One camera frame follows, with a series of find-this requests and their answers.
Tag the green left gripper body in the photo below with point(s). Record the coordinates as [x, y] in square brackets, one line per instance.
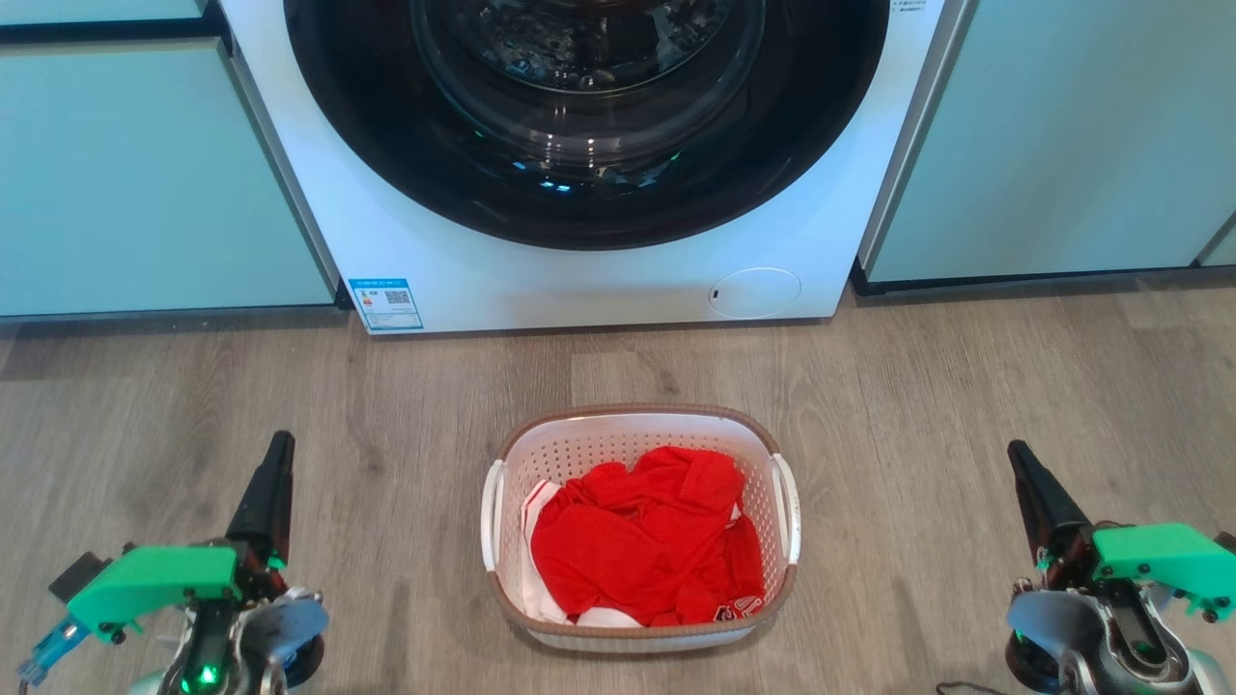
[154, 579]

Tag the narrow pale green cabinet drawer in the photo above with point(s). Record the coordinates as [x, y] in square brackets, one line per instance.
[97, 8]

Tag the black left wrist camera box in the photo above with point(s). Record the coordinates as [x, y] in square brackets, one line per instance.
[82, 574]

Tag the white perforated laundry basket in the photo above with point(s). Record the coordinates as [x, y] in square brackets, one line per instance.
[579, 444]

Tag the red mesh sports shirt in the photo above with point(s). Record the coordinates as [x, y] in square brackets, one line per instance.
[637, 541]

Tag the blue energy label sticker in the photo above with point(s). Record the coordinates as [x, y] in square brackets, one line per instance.
[386, 304]

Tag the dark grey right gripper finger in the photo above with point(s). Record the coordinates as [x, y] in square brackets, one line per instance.
[1048, 502]

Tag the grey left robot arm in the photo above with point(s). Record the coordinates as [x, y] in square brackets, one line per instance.
[241, 647]

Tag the large pale green cabinet door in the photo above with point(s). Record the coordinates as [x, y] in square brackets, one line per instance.
[145, 183]

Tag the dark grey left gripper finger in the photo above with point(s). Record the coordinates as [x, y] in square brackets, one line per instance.
[266, 502]

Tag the white front-load washing machine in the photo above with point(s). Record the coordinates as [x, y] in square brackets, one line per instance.
[599, 280]

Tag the black round washer door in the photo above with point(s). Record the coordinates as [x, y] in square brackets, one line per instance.
[406, 164]

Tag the tall pale green cabinet panel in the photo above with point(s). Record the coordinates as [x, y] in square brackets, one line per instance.
[1062, 135]

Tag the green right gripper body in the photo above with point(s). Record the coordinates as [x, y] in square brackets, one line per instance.
[1159, 560]

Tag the blue left gripper connector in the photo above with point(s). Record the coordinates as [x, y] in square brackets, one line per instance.
[48, 656]

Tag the round white filter cover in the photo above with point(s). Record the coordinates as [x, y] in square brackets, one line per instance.
[758, 292]

